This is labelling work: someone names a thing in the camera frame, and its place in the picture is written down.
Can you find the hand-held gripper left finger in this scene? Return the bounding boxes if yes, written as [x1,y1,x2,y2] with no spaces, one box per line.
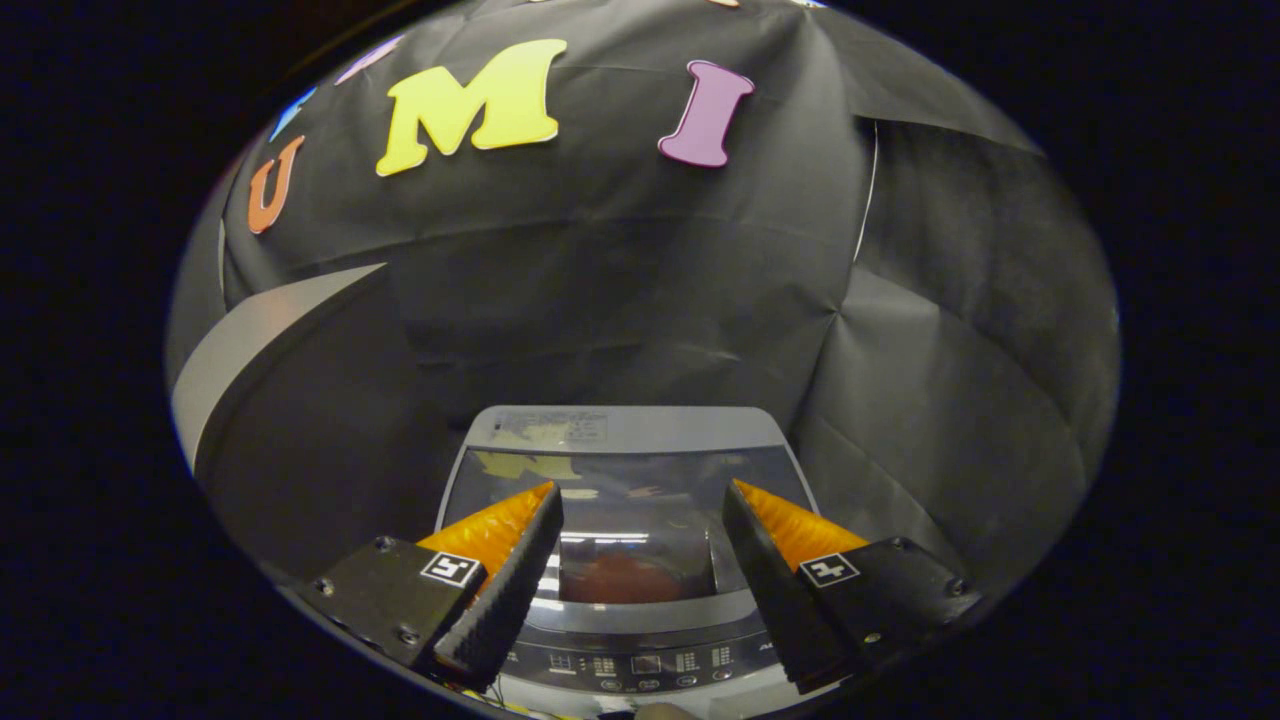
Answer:
[298,481,564,693]

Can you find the black backdrop cloth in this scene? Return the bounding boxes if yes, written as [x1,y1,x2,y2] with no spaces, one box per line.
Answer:
[165,0,1121,601]

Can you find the grey cabinet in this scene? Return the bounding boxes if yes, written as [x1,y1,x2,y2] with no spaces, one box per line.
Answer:
[172,263,461,561]

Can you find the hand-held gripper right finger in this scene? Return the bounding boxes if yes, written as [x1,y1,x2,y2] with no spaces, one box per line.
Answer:
[722,479,986,696]

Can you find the dark washing machine lid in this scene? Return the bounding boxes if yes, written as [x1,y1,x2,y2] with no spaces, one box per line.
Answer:
[437,405,821,606]

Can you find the grey washing machine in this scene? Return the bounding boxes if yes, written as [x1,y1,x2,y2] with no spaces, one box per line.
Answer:
[435,405,831,720]

